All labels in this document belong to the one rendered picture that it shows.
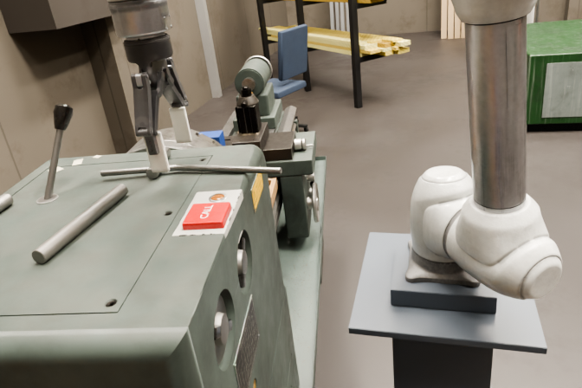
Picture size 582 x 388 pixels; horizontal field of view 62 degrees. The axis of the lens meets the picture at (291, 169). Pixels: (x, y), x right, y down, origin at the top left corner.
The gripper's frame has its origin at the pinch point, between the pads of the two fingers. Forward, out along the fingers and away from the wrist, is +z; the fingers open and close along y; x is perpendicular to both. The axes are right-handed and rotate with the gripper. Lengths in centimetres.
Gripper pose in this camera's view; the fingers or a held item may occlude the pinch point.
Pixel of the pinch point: (172, 150)
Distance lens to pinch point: 89.7
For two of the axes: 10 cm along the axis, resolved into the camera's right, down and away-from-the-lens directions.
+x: -9.9, 0.7, 1.3
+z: 1.1, 9.1, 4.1
